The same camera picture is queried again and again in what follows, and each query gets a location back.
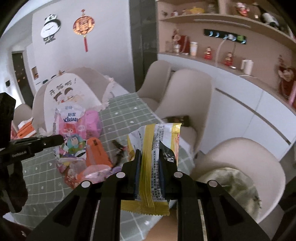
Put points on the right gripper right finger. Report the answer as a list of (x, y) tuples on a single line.
[(205, 210)]

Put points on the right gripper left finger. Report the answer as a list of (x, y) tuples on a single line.
[(91, 211)]

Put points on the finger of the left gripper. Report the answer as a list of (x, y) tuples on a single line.
[(28, 147)]

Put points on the orange snack bag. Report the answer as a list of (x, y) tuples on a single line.
[(95, 153)]

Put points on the white yellow snack bag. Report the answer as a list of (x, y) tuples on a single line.
[(153, 141)]

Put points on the black snack wrapper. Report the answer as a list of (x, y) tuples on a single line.
[(120, 151)]

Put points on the bin with yellow bag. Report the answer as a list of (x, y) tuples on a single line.
[(239, 186)]

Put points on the kleenex tissue pack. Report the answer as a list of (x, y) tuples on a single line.
[(70, 123)]

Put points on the beige chair with bin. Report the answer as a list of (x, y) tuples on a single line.
[(253, 160)]

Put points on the pink tin box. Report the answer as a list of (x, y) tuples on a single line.
[(93, 124)]

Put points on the beige middle chair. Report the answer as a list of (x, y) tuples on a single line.
[(189, 94)]

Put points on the beige far chair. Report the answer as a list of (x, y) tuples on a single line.
[(155, 83)]

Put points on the red chinese knot ornament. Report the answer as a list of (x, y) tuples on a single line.
[(82, 26)]

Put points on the red doll figurine right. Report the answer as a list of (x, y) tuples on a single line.
[(228, 59)]

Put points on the red doll figurine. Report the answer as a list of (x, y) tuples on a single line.
[(228, 59), (208, 53)]

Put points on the red doll figurine left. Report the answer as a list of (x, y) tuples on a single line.
[(208, 53)]

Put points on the white cup on shelf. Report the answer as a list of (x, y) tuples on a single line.
[(193, 48)]

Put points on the black power strip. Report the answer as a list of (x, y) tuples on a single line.
[(226, 36)]

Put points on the dark glass cabinet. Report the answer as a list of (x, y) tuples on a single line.
[(143, 31)]

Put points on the wine bottle panda holder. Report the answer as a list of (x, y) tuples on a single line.
[(267, 18)]

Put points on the panda wall clock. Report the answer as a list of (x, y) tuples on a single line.
[(51, 26)]

